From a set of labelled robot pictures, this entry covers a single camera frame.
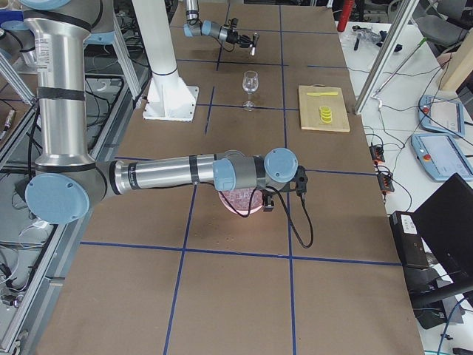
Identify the clear ice cube pile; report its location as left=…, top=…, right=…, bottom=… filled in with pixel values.
left=221, top=188, right=262, bottom=210

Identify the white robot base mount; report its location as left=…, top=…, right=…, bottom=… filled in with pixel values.
left=132, top=0, right=199, bottom=122

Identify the blue teach pendant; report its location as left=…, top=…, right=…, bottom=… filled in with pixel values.
left=418, top=95, right=465, bottom=138
left=411, top=133, right=472, bottom=182

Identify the yellow plastic knife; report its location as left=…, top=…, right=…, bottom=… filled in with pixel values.
left=305, top=91, right=338, bottom=97

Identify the pink bowl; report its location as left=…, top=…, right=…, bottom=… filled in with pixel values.
left=217, top=186, right=264, bottom=216

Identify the black camera cable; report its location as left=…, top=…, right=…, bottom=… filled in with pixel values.
left=269, top=186, right=316, bottom=249

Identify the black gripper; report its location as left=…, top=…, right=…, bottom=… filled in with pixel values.
left=225, top=32, right=256, bottom=48
left=262, top=189, right=275, bottom=212

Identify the clear wine glass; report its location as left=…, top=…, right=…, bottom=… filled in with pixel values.
left=242, top=70, right=259, bottom=111

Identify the aluminium frame post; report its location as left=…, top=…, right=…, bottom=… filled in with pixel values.
left=354, top=0, right=419, bottom=115

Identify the black monitor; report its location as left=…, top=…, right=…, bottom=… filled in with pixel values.
left=412, top=173, right=472, bottom=280

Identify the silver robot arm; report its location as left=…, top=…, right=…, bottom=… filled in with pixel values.
left=23, top=1, right=301, bottom=225
left=183, top=0, right=260, bottom=55

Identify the red fire extinguisher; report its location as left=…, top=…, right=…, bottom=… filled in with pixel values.
left=337, top=0, right=355, bottom=33

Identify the bamboo cutting board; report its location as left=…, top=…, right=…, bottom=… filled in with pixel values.
left=298, top=85, right=350, bottom=132

